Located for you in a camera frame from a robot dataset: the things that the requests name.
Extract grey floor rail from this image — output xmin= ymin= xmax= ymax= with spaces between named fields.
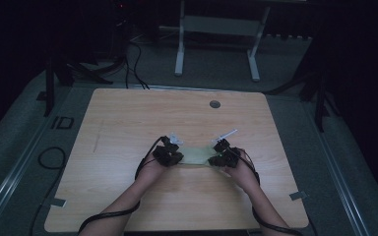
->
xmin=308 ymin=121 xmax=372 ymax=236
xmin=0 ymin=123 xmax=48 ymax=232

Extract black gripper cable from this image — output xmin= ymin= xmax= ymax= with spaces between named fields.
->
xmin=238 ymin=147 xmax=306 ymax=236
xmin=77 ymin=135 xmax=165 ymax=235

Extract black floor cables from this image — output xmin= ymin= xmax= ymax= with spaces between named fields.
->
xmin=123 ymin=41 xmax=152 ymax=90

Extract person's left hand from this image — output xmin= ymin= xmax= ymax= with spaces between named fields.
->
xmin=136 ymin=152 xmax=170 ymax=191

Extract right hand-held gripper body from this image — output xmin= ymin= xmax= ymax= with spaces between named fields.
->
xmin=211 ymin=128 xmax=243 ymax=169

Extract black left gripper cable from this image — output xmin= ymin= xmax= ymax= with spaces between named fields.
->
xmin=77 ymin=135 xmax=165 ymax=235

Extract person's right hand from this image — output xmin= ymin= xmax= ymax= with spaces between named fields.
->
xmin=221 ymin=147 xmax=261 ymax=194

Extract grey tape piece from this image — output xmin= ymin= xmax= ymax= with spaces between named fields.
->
xmin=48 ymin=197 xmax=68 ymax=208
xmin=288 ymin=190 xmax=309 ymax=202

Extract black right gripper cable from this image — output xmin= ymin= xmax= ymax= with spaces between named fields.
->
xmin=238 ymin=147 xmax=306 ymax=236

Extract black tripod stand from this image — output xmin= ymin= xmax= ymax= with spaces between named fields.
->
xmin=34 ymin=55 xmax=126 ymax=118
xmin=264 ymin=62 xmax=342 ymax=133

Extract black looped floor cable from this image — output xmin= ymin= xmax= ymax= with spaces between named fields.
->
xmin=29 ymin=146 xmax=68 ymax=236

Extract white metal stand frame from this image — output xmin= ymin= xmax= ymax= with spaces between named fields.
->
xmin=158 ymin=0 xmax=272 ymax=83

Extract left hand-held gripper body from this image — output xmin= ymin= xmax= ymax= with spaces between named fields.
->
xmin=152 ymin=132 xmax=185 ymax=167

